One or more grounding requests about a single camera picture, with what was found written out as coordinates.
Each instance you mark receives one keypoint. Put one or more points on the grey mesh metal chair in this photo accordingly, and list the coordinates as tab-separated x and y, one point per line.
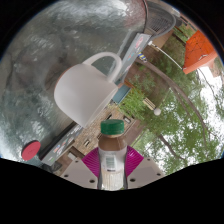
160	20

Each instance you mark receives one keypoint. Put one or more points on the tree with curved trunk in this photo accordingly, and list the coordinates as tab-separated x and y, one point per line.
180	90

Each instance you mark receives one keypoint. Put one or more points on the green plant in teal pot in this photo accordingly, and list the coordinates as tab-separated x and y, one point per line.
133	103

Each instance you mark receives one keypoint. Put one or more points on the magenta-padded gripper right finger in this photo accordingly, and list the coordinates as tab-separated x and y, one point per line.
146	171

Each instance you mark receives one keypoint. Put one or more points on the lamp post with white globe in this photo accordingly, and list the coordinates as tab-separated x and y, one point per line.
151	106

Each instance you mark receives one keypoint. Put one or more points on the black laptop with stickers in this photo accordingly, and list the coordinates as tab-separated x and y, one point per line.
61	145

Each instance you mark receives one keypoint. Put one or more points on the stone brick fountain wall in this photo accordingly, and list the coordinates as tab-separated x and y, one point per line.
90	136

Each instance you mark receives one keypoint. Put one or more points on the blue yellow striped post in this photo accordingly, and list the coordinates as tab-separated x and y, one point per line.
142	58

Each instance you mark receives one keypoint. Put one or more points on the orange canopy with white pole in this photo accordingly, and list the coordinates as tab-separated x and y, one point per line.
198	53

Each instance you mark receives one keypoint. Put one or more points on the green-capped brown drink bottle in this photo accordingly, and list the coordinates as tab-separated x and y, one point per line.
112	150

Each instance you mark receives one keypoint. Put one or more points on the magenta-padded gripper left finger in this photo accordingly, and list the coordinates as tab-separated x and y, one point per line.
78	171

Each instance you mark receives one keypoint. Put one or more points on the white ceramic mug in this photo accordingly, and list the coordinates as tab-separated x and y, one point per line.
83	93

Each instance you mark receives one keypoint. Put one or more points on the flat round red coaster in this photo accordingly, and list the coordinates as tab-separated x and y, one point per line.
31	150

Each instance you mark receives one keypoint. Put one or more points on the tall dark-trunked tree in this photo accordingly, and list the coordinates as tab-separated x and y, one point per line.
170	146

